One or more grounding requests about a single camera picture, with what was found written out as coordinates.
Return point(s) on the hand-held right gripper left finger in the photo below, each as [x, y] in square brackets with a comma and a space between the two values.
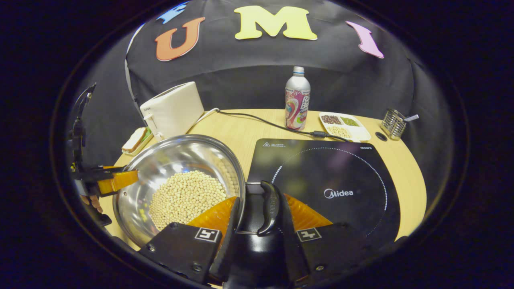
[227, 249]

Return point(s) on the white toaster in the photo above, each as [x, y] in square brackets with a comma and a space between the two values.
[172, 108]

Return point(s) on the black induction cooktop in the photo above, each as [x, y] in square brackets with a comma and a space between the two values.
[341, 168]

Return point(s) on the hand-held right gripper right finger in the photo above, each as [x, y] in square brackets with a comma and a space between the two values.
[294, 251]

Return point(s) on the small green plate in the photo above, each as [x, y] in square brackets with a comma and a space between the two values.
[146, 140]

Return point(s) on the small spoon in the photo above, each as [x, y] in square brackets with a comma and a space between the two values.
[411, 118]

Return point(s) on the black backdrop cloth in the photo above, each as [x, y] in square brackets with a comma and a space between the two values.
[241, 72]

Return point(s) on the toy sandwich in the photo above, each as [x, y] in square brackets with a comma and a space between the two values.
[134, 139]

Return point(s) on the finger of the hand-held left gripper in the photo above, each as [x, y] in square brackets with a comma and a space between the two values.
[116, 182]
[108, 168]

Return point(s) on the white divided bean dish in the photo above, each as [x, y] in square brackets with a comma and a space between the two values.
[345, 126]

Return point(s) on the pile of soybeans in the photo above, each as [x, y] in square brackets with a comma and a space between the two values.
[186, 196]

